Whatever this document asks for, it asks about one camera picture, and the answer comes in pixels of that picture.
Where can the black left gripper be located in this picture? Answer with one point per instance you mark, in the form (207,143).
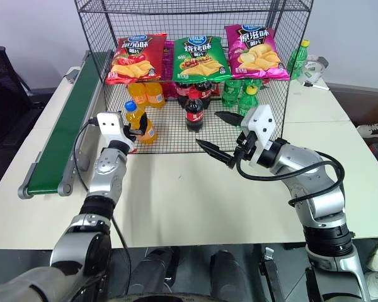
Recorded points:
(133,132)

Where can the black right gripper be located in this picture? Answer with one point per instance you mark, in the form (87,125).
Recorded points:
(244,146)

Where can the orange soda bottle blue cap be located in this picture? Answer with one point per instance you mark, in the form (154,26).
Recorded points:
(135,118)

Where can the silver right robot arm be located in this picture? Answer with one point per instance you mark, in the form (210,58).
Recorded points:
(312,195)

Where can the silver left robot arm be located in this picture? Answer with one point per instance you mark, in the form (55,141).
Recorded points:
(104,176)

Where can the green conveyor belt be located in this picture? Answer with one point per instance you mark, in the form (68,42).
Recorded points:
(69,126)

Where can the cola bottle red cap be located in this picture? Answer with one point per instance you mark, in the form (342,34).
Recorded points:
(195,113)

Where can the green soda bottle yellow cap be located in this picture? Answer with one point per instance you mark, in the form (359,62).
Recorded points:
(248,102)

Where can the red chips bag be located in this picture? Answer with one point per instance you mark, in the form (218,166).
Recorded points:
(135,58)

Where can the purple chips bag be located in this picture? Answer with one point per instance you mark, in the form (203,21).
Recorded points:
(168,59)

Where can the green chips bag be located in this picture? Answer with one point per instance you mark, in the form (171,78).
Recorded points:
(200,59)

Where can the magenta chips bag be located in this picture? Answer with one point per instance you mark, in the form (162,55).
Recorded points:
(256,53)

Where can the tall green soda bottle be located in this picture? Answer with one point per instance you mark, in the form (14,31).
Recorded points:
(297,61)

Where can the white marker pen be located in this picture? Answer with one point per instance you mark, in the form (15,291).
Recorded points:
(316,86)

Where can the dark rounded robot leg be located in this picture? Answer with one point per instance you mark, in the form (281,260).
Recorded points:
(228,273)
(154,270)

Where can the black chair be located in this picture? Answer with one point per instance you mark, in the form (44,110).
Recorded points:
(4,85)

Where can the white object on floor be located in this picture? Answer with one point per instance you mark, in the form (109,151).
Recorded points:
(370,129)

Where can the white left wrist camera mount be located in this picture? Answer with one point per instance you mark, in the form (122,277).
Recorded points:
(111,124)

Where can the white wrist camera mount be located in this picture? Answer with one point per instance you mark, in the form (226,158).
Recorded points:
(111,124)
(262,124)

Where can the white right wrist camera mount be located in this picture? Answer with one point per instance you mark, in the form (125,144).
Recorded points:
(262,124)

